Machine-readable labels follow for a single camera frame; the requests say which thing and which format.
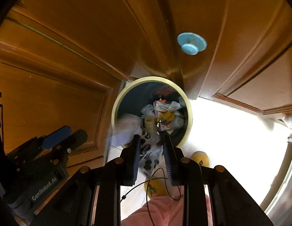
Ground yellow slipper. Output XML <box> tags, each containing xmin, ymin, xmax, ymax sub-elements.
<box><xmin>191</xmin><ymin>151</ymin><xmax>210</xmax><ymax>167</ymax></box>
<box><xmin>144</xmin><ymin>179</ymin><xmax>168</xmax><ymax>199</ymax></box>

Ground pink trousers leg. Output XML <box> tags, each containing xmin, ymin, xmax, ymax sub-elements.
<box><xmin>121</xmin><ymin>190</ymin><xmax>213</xmax><ymax>226</ymax></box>

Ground wooden cabinet doors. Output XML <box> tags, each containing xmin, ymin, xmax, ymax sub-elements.
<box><xmin>0</xmin><ymin>0</ymin><xmax>292</xmax><ymax>161</ymax></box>

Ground black white patterned bag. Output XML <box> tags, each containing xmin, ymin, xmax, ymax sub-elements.
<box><xmin>138</xmin><ymin>127</ymin><xmax>163</xmax><ymax>178</ymax></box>

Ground blue cabinet knob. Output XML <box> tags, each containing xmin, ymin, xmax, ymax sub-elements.
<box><xmin>177</xmin><ymin>32</ymin><xmax>207</xmax><ymax>56</ymax></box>

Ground loofah sponge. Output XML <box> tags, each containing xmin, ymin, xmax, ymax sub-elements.
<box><xmin>144</xmin><ymin>115</ymin><xmax>157</xmax><ymax>134</ymax></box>

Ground round black trash bin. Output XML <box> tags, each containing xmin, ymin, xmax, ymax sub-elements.
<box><xmin>111</xmin><ymin>76</ymin><xmax>193</xmax><ymax>147</ymax></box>

